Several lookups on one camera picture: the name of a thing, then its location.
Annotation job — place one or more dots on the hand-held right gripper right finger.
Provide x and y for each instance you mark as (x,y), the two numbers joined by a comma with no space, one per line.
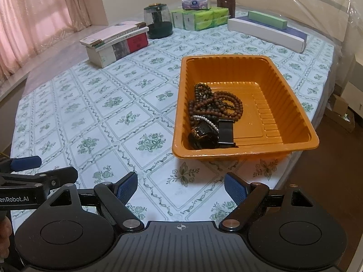
(235,188)

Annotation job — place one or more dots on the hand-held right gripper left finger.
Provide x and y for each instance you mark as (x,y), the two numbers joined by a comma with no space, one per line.
(127,188)

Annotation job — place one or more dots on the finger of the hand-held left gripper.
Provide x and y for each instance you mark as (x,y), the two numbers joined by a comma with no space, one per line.
(56,177)
(25,163)

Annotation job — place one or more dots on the orange plastic tray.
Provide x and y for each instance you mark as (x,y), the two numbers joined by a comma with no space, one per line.
(255,70)

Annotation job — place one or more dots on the person's left hand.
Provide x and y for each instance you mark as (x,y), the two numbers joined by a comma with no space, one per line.
(5,238)

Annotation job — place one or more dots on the cardboard box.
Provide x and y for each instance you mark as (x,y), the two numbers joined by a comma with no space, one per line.
(340,112)

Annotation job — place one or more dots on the pink curtain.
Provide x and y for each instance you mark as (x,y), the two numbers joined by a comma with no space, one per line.
(37,19)

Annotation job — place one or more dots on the white nightstand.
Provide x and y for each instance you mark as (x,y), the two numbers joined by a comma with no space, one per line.
(354,90)

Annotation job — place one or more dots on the cream cover book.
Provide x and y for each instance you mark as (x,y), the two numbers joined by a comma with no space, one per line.
(113,32)

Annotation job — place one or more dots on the long white box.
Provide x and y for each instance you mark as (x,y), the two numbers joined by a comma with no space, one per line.
(263,34)

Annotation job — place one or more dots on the flat purple box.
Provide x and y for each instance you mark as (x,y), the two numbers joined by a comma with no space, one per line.
(295,34)

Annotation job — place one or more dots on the glass jar with green lid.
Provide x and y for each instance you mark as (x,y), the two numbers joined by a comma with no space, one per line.
(157,22)

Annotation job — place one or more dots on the long green box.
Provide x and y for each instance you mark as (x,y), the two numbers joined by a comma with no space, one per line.
(266,19)

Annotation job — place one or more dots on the green tissue pack bundle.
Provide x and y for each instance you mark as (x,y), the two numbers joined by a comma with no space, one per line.
(198,18)

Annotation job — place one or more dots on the brown box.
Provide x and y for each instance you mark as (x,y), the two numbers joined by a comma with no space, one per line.
(226,2)

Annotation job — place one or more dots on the purple tissue pack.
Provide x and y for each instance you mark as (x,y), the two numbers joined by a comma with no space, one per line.
(195,2)

